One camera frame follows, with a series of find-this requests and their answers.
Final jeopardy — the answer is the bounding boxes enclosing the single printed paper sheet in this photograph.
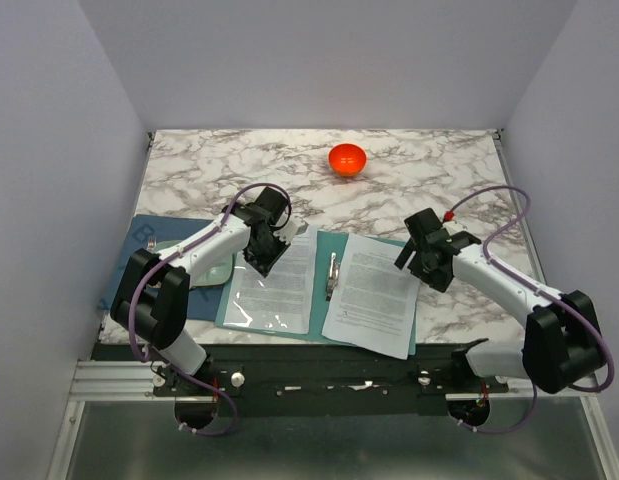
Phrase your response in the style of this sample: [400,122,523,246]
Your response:
[219,226,318,335]

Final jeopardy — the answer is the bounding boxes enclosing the printed white paper sheets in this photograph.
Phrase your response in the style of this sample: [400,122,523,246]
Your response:
[322,234,420,360]

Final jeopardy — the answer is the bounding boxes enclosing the teal file folder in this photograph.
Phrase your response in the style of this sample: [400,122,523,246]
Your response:
[215,230,416,356]

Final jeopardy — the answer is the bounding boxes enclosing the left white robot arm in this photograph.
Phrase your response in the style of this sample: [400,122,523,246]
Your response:
[109,182,307,395]

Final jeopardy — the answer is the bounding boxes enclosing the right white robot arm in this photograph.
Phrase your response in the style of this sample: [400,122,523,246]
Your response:
[395,209,609,394]

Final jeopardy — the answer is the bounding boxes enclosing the pale green divided plate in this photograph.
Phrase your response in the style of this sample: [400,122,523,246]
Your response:
[150,240,235,288]

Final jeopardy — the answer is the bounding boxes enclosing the orange plastic bowl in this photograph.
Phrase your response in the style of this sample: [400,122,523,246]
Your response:
[328,143,367,177]

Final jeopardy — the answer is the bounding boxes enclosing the blue lettered placemat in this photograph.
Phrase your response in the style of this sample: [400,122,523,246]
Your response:
[97,214,226,321]

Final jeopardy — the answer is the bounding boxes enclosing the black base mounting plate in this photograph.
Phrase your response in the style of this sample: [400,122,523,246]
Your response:
[92,344,531,423]

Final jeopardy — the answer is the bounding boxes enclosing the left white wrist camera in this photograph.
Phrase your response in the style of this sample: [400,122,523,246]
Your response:
[274,215,308,244]

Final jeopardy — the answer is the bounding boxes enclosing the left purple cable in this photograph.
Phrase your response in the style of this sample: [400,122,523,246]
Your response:
[127,182,295,437]

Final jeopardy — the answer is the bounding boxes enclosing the purple cable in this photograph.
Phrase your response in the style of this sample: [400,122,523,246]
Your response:
[442,185,616,435]
[127,182,295,437]

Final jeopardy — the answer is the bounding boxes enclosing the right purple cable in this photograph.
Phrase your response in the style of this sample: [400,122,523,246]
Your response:
[442,185,616,435]

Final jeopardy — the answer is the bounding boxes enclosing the aluminium extrusion rail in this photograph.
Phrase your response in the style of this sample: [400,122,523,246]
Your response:
[48,361,619,479]

